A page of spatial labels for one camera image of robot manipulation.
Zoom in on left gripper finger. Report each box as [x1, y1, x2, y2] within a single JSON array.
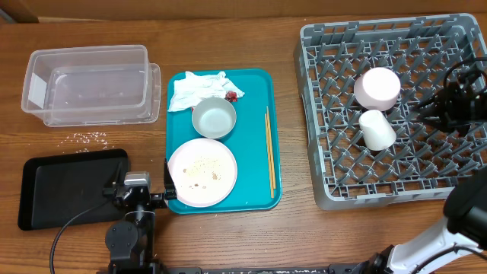
[[110, 162, 123, 186], [164, 158, 177, 200]]

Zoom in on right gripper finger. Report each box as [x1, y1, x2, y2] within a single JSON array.
[[415, 95, 444, 111], [418, 115, 449, 132]]

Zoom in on small pink bowl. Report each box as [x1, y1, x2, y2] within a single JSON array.
[[353, 67, 401, 111]]

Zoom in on white paper cup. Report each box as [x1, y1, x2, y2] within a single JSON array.
[[358, 110, 396, 151]]

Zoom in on grey bowl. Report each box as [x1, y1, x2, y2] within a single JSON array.
[[192, 97, 237, 139]]

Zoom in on wooden chopstick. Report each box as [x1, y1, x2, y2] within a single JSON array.
[[265, 113, 274, 199], [266, 107, 276, 194]]

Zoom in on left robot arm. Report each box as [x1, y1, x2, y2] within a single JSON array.
[[102, 163, 177, 273]]

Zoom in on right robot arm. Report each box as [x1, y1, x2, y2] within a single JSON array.
[[352, 68, 486, 273]]

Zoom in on grey dishwasher rack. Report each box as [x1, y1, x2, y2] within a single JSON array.
[[294, 13, 486, 210]]

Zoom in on large pink plate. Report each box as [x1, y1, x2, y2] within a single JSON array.
[[168, 138, 237, 208]]

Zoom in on rice pile on plate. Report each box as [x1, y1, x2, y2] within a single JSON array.
[[183, 157, 222, 180]]

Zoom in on black plastic tray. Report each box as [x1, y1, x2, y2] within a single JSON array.
[[18, 149, 129, 231]]

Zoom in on spilled rice grains on table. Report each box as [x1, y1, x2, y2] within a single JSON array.
[[56, 131, 113, 154]]

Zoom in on teal serving tray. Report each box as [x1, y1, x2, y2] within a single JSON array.
[[168, 68, 282, 215]]

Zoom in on clear plastic storage bin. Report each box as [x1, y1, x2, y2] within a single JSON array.
[[21, 45, 161, 127]]

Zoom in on crumpled white napkin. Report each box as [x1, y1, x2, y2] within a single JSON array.
[[167, 71, 245, 112]]

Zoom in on red wrapper scrap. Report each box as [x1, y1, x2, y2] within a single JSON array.
[[225, 91, 238, 103]]

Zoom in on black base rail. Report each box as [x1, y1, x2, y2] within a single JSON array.
[[166, 264, 362, 274]]

